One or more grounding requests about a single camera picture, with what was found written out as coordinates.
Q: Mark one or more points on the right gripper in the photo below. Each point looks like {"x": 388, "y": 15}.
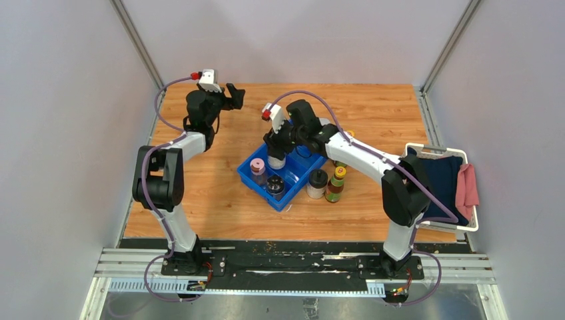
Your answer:
{"x": 273, "y": 140}

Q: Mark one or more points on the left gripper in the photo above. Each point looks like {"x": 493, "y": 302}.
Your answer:
{"x": 236, "y": 96}

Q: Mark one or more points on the black lid jar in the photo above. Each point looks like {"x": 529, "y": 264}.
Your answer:
{"x": 317, "y": 182}
{"x": 276, "y": 161}

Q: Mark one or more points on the pink lid spice jar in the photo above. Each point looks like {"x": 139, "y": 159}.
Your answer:
{"x": 258, "y": 171}

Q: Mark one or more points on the black cap soy bottle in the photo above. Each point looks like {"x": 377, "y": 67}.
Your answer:
{"x": 276, "y": 187}

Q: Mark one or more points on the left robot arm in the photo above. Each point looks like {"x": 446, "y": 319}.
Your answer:
{"x": 159, "y": 181}

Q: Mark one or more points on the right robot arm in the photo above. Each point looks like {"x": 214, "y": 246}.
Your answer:
{"x": 403, "y": 180}

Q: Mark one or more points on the yellow cap sauce bottle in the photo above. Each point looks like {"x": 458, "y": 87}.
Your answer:
{"x": 335, "y": 185}

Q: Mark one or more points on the white plastic basket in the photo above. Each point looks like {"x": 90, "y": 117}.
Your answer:
{"x": 433, "y": 217}

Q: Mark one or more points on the dark blue cloth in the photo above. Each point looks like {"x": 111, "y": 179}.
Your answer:
{"x": 442, "y": 174}

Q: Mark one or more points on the pink cloth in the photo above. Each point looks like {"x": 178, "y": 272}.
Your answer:
{"x": 466, "y": 197}

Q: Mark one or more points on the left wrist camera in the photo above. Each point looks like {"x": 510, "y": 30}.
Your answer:
{"x": 208, "y": 81}

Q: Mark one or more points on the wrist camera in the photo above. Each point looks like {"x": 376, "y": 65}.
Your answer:
{"x": 208, "y": 81}
{"x": 273, "y": 113}

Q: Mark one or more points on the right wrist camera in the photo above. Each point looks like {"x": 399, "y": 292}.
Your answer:
{"x": 273, "y": 113}

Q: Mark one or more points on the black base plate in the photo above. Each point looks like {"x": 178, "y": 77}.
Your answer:
{"x": 295, "y": 266}

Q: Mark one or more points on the left aluminium frame post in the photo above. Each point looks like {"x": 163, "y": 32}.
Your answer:
{"x": 135, "y": 38}

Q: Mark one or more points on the aluminium frame post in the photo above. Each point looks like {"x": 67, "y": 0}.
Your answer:
{"x": 450, "y": 45}
{"x": 135, "y": 38}

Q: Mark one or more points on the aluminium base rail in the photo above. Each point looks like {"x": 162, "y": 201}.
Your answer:
{"x": 139, "y": 270}

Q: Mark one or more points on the right aluminium frame post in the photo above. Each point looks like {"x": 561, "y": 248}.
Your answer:
{"x": 450, "y": 45}

